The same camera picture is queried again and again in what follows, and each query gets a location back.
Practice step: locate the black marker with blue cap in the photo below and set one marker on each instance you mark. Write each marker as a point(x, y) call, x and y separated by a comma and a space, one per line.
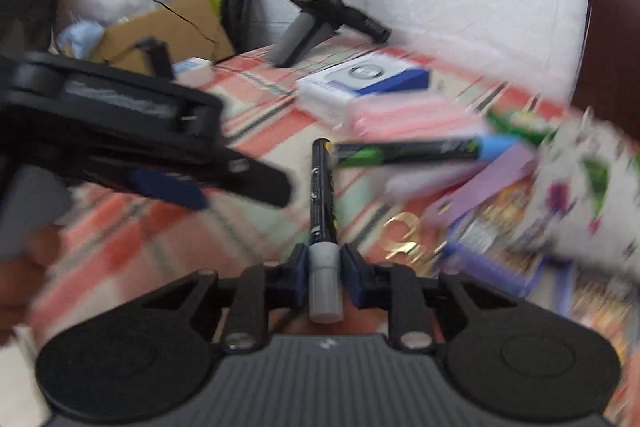
point(425, 152)

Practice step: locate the green packet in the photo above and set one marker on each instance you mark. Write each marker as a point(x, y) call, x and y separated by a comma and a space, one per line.
point(520, 124)

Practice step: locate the black stand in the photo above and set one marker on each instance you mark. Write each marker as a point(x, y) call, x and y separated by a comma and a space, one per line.
point(157, 54)

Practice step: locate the plaid blanket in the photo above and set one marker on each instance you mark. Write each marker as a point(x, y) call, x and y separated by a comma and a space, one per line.
point(150, 247)

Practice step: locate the purple paper card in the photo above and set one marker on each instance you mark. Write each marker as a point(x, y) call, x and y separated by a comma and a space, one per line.
point(485, 182)

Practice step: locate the black marker with grey cap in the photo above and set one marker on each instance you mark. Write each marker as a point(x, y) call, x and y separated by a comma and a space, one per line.
point(321, 207)

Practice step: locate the dark brown headboard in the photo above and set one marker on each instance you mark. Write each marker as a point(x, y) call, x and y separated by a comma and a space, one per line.
point(610, 32)

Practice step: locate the white and blue box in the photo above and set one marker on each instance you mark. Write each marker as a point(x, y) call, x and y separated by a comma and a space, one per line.
point(360, 82)

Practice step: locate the printed white cloth pouch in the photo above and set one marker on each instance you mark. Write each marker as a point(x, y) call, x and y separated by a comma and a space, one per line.
point(580, 187)

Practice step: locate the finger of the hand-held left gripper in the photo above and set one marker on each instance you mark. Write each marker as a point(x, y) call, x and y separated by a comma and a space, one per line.
point(255, 179)
point(167, 189)

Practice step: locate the person's left hand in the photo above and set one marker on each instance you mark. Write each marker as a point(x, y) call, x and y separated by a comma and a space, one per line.
point(22, 287)

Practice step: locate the colourful printed book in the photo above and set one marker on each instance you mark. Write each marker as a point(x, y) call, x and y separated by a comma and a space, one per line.
point(500, 237)

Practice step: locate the light blue cloth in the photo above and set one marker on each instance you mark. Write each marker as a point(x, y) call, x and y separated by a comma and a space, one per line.
point(80, 38)

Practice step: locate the pink packet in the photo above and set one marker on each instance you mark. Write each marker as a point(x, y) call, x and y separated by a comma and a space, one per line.
point(415, 117)

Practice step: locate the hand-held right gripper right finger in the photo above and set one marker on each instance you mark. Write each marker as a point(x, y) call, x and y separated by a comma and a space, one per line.
point(352, 277)

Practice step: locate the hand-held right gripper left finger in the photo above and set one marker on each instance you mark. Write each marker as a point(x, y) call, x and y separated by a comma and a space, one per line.
point(298, 274)

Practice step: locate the small white box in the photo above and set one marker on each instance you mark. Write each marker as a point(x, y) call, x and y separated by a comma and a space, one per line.
point(192, 71)

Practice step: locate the black bag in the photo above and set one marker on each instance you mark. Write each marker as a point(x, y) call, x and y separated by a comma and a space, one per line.
point(235, 7)

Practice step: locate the brown cardboard box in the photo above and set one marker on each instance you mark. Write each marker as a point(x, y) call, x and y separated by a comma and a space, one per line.
point(170, 32)

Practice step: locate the spare black hand-held device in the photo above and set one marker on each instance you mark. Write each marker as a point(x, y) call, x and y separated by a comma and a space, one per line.
point(320, 2)

